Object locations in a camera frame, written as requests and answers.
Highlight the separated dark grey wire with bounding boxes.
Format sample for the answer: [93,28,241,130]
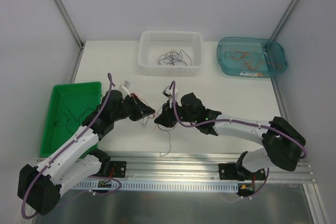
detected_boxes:
[54,104,97,134]

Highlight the right aluminium frame post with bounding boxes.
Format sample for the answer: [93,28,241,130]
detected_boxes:
[270,0,300,40]

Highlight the teal transparent container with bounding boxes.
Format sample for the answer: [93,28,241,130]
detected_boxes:
[216,37,287,78]

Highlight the white slotted cable duct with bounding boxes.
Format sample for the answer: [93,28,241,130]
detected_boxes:
[73,179,238,193]

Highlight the green plastic tray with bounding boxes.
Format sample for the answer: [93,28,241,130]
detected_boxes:
[39,82,101,157]

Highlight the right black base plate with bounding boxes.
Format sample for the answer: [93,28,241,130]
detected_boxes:
[218,163,267,182]

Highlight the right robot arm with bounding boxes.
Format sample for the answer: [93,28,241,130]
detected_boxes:
[154,93,307,181]

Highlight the purple thin wire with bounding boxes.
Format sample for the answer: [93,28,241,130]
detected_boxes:
[156,48,194,67]

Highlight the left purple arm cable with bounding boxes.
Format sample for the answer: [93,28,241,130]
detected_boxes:
[20,72,123,220]

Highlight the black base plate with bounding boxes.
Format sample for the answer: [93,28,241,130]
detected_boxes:
[109,161,127,178]
[218,163,267,182]

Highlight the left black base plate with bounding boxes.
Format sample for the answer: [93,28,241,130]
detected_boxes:
[109,161,127,178]

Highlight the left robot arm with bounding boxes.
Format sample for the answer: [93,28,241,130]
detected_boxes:
[17,90,155,219]

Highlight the aluminium mounting rail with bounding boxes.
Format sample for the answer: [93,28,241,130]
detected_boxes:
[31,151,315,184]

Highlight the left aluminium frame post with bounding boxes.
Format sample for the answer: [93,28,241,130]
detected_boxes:
[53,0,84,49]

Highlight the dark wire bundle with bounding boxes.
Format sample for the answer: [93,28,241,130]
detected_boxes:
[139,113,173,157]

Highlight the white perforated basket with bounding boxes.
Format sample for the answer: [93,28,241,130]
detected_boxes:
[137,30,205,77]

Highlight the aluminium frame post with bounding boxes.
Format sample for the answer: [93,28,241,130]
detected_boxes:
[270,0,300,40]
[53,0,84,49]

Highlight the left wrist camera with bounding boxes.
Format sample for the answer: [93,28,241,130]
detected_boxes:
[118,81,131,98]

